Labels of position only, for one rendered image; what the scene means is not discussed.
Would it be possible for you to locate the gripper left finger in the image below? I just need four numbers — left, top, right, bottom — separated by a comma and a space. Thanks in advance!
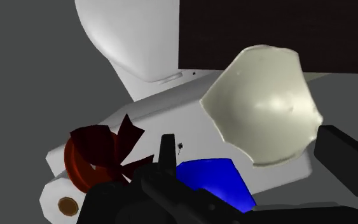
76, 133, 200, 224

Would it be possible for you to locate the cream bowl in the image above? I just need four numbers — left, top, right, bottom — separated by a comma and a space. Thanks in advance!
199, 44, 324, 168

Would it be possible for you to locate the blue cup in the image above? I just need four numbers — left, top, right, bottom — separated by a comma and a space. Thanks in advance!
175, 158, 258, 214

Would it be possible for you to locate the white toilet paper roll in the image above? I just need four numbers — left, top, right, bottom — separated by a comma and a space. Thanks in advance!
39, 172, 88, 224

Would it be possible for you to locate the dark brown robot stand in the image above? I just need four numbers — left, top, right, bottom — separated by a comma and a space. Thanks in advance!
178, 0, 358, 75

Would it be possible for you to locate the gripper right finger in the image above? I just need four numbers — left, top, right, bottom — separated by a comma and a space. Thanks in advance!
313, 124, 358, 215

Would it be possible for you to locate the dark red potted plant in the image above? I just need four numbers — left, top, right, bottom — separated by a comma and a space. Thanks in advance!
63, 113, 155, 193

